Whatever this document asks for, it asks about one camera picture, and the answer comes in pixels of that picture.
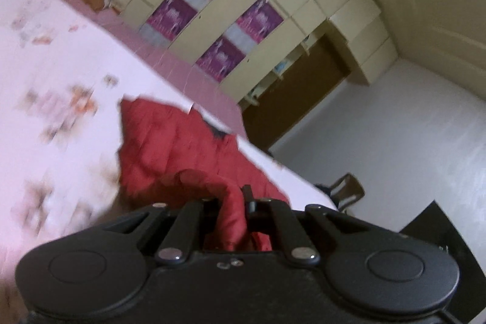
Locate red quilted down jacket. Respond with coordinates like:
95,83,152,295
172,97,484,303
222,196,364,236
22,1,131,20
119,98,288,252

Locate brown wooden chair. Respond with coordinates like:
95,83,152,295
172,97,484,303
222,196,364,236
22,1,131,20
315,173,365,212

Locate pink bed sheet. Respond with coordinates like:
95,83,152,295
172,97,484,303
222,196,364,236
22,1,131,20
63,0,246,137

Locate dark brown wooden door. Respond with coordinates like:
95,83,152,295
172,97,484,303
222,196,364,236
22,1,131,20
243,36,350,151

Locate purple poster lower right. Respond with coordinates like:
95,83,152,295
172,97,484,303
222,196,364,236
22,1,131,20
196,36,245,82

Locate purple poster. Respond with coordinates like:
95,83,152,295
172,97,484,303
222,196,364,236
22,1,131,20
236,0,283,43
147,0,197,42
196,36,245,82

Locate white floral quilt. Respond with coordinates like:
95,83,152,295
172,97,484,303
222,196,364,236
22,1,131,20
1,0,331,323

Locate purple poster upper right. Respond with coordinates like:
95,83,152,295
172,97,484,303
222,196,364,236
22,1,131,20
236,0,283,43

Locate purple poster lower left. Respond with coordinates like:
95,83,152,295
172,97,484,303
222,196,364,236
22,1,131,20
147,0,197,42

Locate cream wardrobe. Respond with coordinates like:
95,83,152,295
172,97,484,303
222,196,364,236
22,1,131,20
114,0,398,100

